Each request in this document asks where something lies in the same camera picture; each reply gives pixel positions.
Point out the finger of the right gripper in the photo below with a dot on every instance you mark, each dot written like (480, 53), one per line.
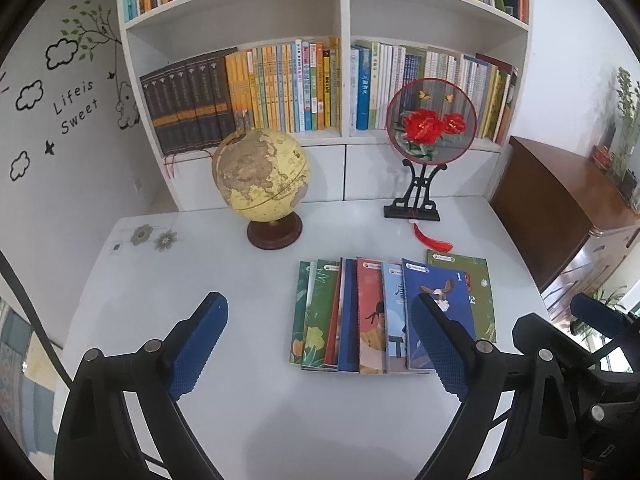
(598, 316)

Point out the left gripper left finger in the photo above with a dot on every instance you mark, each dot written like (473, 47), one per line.
(96, 439)

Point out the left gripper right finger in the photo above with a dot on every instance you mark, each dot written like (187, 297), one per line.
(523, 396)

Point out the light blue Tang poetry book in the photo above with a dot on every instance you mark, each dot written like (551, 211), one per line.
(395, 318)

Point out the dark blue eagle fable book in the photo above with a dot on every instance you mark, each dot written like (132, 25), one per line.
(447, 288)

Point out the red ancient poetry book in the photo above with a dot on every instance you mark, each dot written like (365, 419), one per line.
(371, 317)

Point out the blue fairy tale book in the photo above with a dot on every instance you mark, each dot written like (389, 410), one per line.
(348, 353)

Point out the rabbit hill picture book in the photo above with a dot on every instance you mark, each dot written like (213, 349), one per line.
(338, 316)

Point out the brown wooden cabinet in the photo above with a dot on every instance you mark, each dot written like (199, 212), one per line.
(552, 202)

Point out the olive green insect book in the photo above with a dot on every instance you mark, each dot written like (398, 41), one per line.
(477, 281)

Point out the potted green plant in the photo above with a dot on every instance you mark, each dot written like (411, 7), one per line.
(615, 152)

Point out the dark red thin book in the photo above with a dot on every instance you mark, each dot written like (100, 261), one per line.
(329, 358)

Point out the teal green leftmost book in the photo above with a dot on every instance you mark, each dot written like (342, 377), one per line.
(297, 338)

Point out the green leafy book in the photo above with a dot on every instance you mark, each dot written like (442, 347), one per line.
(323, 280)

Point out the round red flower fan ornament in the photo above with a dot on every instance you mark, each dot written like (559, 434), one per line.
(431, 122)

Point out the yellow globe on wooden base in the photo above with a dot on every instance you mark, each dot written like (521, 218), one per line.
(262, 175)

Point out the white bookshelf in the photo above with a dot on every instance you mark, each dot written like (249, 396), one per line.
(331, 75)

